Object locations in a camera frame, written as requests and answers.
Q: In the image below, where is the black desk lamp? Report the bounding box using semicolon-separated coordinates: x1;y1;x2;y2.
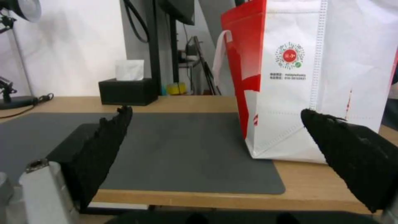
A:
0;0;43;98

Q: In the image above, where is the red and white takeout bag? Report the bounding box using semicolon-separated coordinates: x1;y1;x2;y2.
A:
213;0;398;165

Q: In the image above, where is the white tissue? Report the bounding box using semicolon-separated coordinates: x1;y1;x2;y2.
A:
114;59;145;82

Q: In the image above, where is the black power cord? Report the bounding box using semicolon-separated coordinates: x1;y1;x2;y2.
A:
0;104;35;119

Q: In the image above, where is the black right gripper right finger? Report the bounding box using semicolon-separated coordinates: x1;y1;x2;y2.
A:
300;109;398;214

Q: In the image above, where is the yellow container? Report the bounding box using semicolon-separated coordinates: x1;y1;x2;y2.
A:
167;82;187;95

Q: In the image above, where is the black tissue box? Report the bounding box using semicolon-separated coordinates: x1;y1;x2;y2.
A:
98;78;159;106

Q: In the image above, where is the black monitor stand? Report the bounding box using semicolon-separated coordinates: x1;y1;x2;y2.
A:
148;0;180;96

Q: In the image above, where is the black lamp base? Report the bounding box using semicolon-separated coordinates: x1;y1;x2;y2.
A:
0;93;55;110

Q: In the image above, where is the black monitor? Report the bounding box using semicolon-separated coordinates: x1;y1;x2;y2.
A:
157;0;197;25

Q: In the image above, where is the black cable loop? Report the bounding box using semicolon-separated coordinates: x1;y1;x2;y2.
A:
123;0;150;43

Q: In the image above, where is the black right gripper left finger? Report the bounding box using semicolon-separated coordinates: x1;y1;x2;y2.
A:
0;106;134;224

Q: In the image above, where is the dark grey desk mat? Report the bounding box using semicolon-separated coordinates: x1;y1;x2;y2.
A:
0;112;287;195

